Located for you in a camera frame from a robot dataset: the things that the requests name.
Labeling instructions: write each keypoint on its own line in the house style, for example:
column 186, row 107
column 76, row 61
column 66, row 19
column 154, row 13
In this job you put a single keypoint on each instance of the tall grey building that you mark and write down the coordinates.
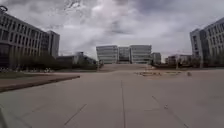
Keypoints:
column 210, row 43

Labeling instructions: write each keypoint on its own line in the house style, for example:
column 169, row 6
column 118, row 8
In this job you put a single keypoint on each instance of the raised brown planting bed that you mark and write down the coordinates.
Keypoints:
column 30, row 81

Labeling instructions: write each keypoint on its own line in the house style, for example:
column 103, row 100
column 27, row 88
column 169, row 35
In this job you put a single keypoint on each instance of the low brown building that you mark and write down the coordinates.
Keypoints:
column 76, row 59

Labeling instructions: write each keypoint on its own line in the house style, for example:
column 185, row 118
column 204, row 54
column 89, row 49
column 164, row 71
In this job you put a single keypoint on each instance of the grey concrete slab pavement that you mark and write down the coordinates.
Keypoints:
column 126, row 100

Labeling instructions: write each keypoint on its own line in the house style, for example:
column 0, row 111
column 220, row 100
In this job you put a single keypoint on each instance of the wide pale building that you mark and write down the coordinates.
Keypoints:
column 124, row 54

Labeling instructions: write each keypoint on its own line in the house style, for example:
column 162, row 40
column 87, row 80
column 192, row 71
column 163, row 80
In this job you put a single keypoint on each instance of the grey multi-storey building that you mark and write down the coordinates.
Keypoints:
column 23, row 40

